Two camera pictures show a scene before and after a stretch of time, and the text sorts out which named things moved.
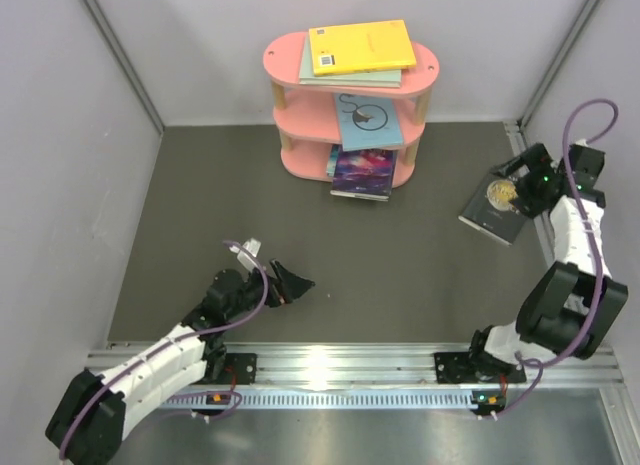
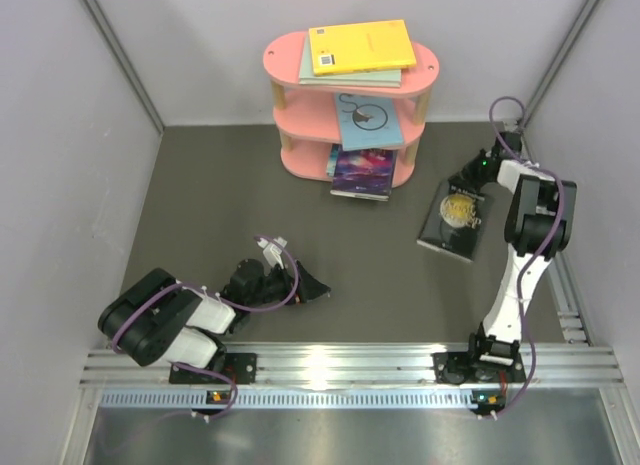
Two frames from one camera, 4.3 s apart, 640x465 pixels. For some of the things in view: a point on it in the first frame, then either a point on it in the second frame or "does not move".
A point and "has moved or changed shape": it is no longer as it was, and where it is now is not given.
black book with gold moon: [492, 208] has moved or changed shape
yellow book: [359, 47] does not move
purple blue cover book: [365, 174] does not move
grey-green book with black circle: [377, 78] does not move
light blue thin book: [368, 121] does not move
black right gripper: [535, 159] → [464, 177]
